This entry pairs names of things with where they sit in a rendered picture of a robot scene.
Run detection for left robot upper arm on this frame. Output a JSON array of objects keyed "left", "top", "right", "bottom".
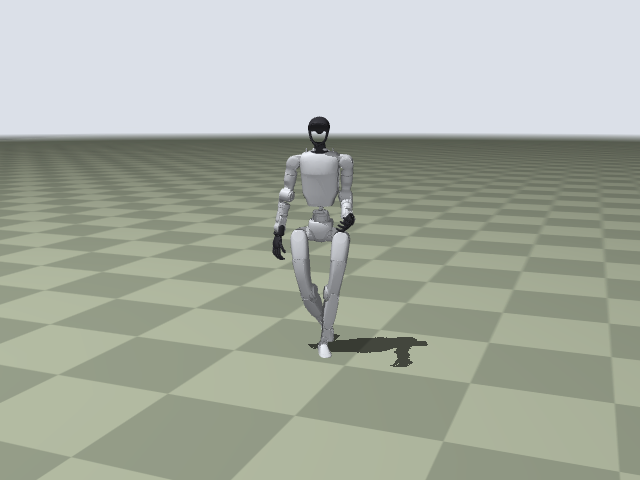
[{"left": 337, "top": 154, "right": 353, "bottom": 201}]

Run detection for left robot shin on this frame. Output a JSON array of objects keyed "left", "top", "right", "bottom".
[{"left": 320, "top": 293, "right": 340, "bottom": 345}]

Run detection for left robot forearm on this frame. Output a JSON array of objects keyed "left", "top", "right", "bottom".
[{"left": 341, "top": 191, "right": 356, "bottom": 221}]

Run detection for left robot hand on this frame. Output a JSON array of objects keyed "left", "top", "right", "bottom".
[{"left": 336, "top": 213, "right": 355, "bottom": 232}]

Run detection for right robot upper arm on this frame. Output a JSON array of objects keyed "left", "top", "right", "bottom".
[{"left": 279, "top": 154, "right": 302, "bottom": 202}]

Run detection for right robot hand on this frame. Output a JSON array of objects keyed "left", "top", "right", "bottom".
[{"left": 272, "top": 225, "right": 286, "bottom": 260}]

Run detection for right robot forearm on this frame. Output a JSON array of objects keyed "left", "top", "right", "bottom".
[{"left": 274, "top": 191, "right": 290, "bottom": 233}]

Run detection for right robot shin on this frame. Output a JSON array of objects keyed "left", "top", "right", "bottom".
[{"left": 300, "top": 293, "right": 323, "bottom": 327}]

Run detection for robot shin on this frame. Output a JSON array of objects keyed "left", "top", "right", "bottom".
[
  {"left": 300, "top": 293, "right": 323, "bottom": 327},
  {"left": 320, "top": 293, "right": 340, "bottom": 345}
]

